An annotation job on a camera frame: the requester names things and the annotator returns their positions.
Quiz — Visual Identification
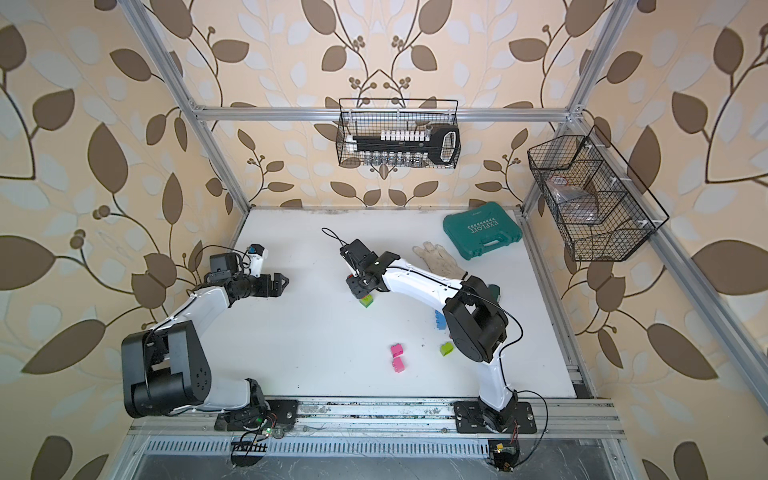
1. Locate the pink lego brick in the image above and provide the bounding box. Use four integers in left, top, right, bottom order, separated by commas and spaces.
390, 343, 404, 358
392, 357, 405, 373

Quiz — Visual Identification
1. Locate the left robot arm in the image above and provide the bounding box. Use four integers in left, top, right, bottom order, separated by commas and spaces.
121, 244, 289, 423

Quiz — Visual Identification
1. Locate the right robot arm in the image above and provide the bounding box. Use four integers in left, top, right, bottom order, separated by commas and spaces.
340, 241, 516, 432

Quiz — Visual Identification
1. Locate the light blue long lego brick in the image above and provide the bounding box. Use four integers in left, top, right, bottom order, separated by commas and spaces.
435, 311, 447, 330

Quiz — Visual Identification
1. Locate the lime lego brick lower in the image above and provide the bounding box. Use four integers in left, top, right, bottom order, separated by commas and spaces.
439, 342, 454, 356

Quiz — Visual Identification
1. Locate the white work glove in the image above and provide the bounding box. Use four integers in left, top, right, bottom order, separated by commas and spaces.
412, 242, 467, 280

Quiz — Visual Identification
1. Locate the green plastic tool case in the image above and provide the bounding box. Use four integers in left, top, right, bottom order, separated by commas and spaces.
443, 202, 523, 260

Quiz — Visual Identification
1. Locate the black socket holder set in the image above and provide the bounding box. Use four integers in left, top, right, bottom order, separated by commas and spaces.
336, 123, 461, 168

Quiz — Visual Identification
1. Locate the black pipe wrench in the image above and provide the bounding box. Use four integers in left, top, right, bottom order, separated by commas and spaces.
488, 284, 501, 303

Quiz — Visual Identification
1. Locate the plastic bag in basket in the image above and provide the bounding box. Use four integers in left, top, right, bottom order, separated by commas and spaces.
547, 176, 599, 224

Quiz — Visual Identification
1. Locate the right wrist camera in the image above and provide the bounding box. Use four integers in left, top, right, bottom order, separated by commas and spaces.
340, 239, 378, 276

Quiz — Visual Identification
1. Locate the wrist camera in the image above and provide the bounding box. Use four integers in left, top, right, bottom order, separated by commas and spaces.
340, 239, 378, 276
245, 244, 267, 277

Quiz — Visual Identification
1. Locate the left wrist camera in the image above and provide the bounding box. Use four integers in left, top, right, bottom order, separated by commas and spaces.
245, 244, 267, 277

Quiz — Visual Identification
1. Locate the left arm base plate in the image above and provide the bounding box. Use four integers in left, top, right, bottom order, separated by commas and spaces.
214, 399, 299, 432

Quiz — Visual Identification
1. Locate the back wire basket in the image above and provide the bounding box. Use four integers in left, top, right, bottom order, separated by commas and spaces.
335, 96, 461, 169

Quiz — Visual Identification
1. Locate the wire basket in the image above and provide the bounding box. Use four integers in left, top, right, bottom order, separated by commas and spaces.
335, 96, 461, 169
527, 126, 669, 262

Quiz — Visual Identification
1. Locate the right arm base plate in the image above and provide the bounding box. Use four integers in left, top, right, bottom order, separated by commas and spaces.
452, 400, 538, 435

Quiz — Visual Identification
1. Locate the right wire basket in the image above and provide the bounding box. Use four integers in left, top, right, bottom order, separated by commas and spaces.
527, 126, 669, 262

